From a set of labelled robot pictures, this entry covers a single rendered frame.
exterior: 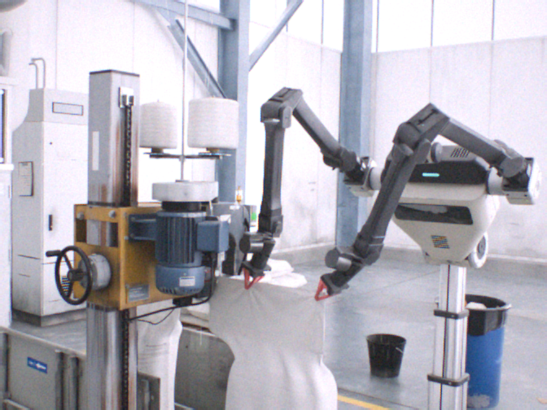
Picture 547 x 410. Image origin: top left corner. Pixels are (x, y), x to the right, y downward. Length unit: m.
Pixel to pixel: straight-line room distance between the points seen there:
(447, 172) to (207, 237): 0.86
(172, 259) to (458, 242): 1.03
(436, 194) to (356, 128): 8.64
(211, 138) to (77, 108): 4.18
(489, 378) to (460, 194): 2.22
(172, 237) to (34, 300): 4.27
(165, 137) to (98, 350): 0.73
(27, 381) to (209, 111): 1.54
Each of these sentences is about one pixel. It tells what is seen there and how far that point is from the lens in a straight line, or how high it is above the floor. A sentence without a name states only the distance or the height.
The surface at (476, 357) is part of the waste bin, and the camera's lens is 4.10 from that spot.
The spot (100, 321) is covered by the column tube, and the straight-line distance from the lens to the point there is 2.02.
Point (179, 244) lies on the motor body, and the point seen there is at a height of 1.24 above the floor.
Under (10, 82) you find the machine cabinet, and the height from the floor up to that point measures 2.06.
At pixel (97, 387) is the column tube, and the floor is 0.76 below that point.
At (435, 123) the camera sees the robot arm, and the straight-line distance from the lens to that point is 1.66.
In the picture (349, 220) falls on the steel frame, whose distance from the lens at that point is 10.81.
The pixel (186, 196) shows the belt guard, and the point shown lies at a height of 1.38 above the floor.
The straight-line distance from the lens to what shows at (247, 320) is 2.16.
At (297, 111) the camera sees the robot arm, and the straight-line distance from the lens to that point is 2.01.
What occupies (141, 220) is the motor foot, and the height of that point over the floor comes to 1.30.
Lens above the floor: 1.46
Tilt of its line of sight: 3 degrees down
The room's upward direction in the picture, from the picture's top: 1 degrees clockwise
